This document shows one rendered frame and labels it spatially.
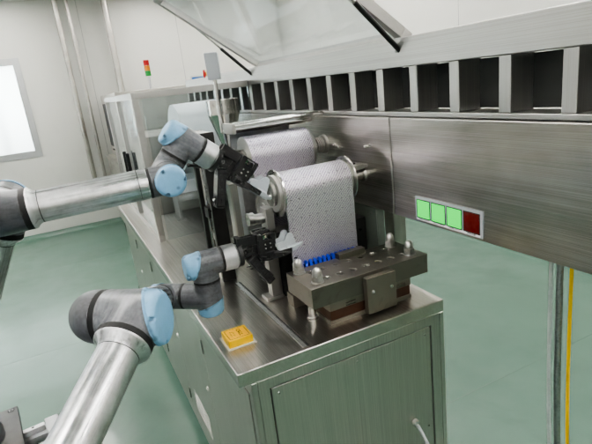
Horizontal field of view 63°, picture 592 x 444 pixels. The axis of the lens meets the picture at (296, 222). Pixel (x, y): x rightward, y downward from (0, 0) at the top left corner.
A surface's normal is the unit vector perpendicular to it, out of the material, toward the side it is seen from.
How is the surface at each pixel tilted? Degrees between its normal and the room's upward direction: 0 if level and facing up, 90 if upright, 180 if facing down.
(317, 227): 90
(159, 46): 90
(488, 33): 90
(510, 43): 90
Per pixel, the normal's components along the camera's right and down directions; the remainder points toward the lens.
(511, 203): -0.89, 0.22
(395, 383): 0.44, 0.21
